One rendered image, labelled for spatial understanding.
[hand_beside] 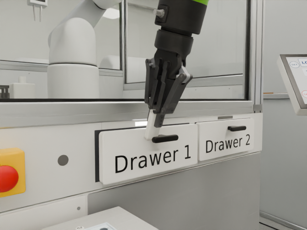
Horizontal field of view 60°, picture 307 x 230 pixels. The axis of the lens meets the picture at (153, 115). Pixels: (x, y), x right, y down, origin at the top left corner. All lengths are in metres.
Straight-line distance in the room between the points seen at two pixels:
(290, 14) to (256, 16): 1.33
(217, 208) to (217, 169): 0.13
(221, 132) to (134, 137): 0.34
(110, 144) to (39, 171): 0.14
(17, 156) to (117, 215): 0.23
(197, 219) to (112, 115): 0.43
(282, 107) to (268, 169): 0.53
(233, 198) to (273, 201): 1.52
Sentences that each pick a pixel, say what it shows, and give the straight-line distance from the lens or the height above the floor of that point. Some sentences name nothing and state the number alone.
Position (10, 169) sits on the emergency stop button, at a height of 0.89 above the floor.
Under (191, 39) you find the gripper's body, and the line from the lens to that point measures 0.53.
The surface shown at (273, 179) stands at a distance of 2.44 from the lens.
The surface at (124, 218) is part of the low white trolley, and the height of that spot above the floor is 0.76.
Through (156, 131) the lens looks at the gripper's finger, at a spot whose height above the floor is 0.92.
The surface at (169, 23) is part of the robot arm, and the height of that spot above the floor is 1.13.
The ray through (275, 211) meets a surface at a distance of 2.51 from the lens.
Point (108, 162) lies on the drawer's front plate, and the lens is 0.57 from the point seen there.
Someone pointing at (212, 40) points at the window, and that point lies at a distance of 0.88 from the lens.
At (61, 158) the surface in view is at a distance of 0.56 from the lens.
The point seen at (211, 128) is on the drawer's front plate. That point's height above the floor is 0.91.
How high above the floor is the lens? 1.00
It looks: 3 degrees down
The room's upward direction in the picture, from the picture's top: straight up
